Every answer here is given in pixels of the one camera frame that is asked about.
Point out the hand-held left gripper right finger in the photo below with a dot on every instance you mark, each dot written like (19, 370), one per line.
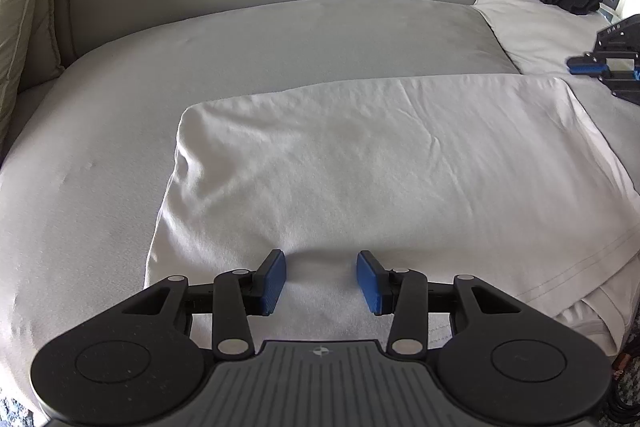
(371, 282)

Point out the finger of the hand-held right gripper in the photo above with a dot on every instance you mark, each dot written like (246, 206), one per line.
(587, 68)

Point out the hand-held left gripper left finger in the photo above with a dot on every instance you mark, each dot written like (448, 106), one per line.
(272, 282)

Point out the white t-shirt with script print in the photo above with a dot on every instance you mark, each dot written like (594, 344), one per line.
(350, 167)

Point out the grey sofa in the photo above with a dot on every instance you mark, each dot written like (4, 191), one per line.
(100, 157)

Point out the olive cushion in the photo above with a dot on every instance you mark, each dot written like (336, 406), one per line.
(25, 47)

